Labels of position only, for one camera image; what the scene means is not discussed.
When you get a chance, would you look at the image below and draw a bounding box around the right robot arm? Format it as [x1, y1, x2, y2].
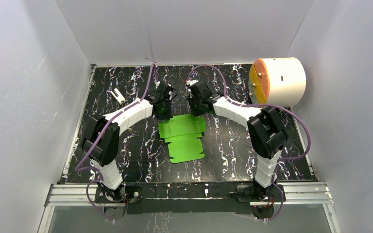
[186, 80, 288, 201]

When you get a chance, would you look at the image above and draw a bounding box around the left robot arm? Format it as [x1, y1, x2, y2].
[80, 83, 175, 202]

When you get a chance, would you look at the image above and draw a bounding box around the small white plastic clip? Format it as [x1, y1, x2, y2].
[111, 88, 126, 105]

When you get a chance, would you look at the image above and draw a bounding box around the white cylinder with coloured face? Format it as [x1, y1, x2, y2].
[248, 57, 306, 107]

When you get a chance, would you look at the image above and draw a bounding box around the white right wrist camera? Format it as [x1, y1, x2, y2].
[186, 80, 198, 87]

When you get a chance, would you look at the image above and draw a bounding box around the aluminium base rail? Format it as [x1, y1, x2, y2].
[45, 182, 333, 207]

